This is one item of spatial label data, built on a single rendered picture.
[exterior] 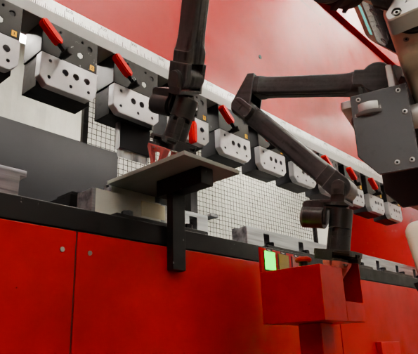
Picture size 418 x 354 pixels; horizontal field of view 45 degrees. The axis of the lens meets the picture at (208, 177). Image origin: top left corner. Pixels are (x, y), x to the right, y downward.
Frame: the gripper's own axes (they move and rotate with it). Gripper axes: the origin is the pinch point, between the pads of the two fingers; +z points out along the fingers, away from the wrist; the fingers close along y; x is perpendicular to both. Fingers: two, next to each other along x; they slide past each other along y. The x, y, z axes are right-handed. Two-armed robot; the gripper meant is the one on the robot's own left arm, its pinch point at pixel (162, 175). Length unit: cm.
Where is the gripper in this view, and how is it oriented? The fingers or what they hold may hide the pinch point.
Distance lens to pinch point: 123.3
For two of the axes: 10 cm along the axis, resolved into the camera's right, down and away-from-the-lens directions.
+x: 6.6, 2.1, -7.2
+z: -3.0, 9.5, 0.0
